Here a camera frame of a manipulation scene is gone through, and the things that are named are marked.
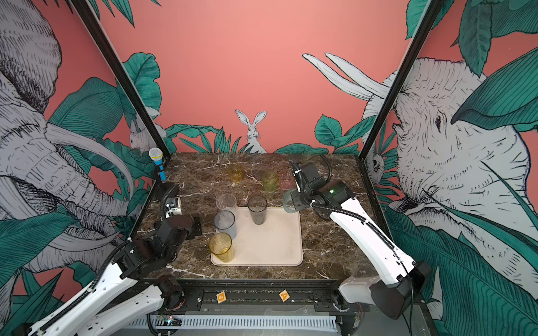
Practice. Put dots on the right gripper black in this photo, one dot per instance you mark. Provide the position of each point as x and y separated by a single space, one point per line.
296 197

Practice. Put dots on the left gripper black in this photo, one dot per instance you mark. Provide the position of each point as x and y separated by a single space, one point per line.
194 232

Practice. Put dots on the teal frosted glass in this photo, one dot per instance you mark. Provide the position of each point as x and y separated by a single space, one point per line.
288 203

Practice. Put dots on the amber plastic glass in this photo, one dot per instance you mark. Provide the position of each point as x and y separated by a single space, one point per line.
221 246

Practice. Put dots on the blue grey plastic glass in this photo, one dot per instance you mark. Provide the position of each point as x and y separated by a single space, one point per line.
224 222

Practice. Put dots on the dark brown plastic glass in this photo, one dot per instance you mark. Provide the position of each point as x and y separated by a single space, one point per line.
257 206

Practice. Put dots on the beige square tray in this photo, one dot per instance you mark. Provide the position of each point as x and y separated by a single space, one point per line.
276 242

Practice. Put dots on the clear plastic glass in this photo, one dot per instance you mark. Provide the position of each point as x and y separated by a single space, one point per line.
227 202

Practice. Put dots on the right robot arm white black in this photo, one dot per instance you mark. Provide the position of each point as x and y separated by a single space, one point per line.
400 278

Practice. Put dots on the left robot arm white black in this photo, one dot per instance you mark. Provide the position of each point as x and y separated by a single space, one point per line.
87 313

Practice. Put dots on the pink plastic glass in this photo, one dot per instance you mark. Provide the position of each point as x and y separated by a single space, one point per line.
286 179

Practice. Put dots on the green plastic glass short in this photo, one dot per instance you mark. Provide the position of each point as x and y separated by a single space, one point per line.
270 180

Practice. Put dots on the yellow plastic glass front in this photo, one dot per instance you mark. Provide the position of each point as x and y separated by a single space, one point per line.
235 173

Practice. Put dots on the toy microphone on stand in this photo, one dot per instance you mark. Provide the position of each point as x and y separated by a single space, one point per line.
163 189

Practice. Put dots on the black front rail base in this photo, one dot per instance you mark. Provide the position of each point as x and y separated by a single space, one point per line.
317 294

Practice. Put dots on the right black frame post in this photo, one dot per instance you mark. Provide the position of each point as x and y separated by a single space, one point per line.
430 14

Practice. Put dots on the black frame post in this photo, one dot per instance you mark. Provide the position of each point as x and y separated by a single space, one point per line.
89 19
430 14

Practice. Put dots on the left black frame post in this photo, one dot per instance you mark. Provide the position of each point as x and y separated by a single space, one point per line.
89 19

